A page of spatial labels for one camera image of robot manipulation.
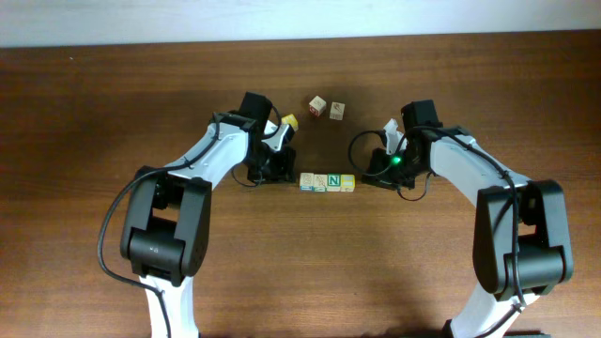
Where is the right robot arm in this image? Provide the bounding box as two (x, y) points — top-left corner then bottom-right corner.
(362, 100), (574, 337)

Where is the block with red side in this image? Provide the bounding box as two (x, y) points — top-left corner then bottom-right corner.
(309, 96), (327, 116)

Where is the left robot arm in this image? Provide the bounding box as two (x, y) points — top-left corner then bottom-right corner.
(120, 92), (296, 337)

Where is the yellow framed letter block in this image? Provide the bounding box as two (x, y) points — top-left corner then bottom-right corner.
(282, 114), (299, 131)

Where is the right black cable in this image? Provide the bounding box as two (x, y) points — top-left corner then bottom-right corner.
(347, 124), (530, 338)

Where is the carrot picture wooden block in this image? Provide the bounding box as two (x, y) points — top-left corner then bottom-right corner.
(330, 101), (346, 120)

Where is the green letter N block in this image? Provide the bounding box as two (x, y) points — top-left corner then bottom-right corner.
(326, 174), (342, 192)

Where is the yellow framed wooden block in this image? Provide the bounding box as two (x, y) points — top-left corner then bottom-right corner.
(341, 174), (356, 192)

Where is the black cable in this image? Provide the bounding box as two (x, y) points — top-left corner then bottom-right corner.
(97, 105), (283, 338)
(347, 124), (530, 338)

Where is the pretzel picture wooden block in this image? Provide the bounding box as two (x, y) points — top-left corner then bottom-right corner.
(300, 173), (315, 192)

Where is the left black cable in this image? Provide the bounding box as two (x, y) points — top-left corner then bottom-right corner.
(97, 105), (283, 338)

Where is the green sided picture block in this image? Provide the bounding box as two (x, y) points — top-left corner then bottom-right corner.
(313, 174), (328, 192)

